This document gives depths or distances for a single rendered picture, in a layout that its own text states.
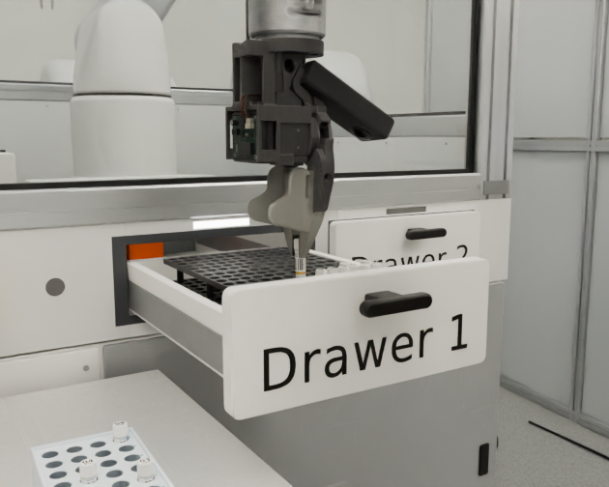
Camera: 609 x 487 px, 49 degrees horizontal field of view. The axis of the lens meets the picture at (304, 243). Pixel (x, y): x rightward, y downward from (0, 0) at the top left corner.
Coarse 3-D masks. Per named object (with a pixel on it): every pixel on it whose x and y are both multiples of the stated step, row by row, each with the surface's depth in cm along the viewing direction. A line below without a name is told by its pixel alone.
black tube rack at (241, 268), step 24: (168, 264) 82; (192, 264) 80; (216, 264) 80; (240, 264) 81; (264, 264) 80; (288, 264) 80; (312, 264) 81; (336, 264) 81; (192, 288) 80; (216, 288) 80
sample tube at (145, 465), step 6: (138, 462) 50; (144, 462) 50; (150, 462) 50; (138, 468) 50; (144, 468) 50; (150, 468) 50; (138, 474) 50; (144, 474) 50; (150, 474) 50; (138, 480) 51; (144, 480) 50; (150, 480) 50
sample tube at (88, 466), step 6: (84, 462) 50; (90, 462) 50; (96, 462) 51; (84, 468) 50; (90, 468) 50; (96, 468) 50; (84, 474) 50; (90, 474) 50; (96, 474) 51; (84, 480) 50; (90, 480) 50; (96, 480) 51
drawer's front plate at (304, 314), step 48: (240, 288) 55; (288, 288) 56; (336, 288) 59; (384, 288) 62; (432, 288) 65; (480, 288) 68; (240, 336) 55; (288, 336) 57; (336, 336) 60; (384, 336) 62; (432, 336) 66; (480, 336) 69; (240, 384) 55; (288, 384) 58; (336, 384) 60; (384, 384) 63
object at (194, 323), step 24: (144, 264) 86; (144, 288) 79; (168, 288) 72; (144, 312) 79; (168, 312) 72; (192, 312) 66; (216, 312) 61; (168, 336) 73; (192, 336) 66; (216, 336) 61; (216, 360) 62
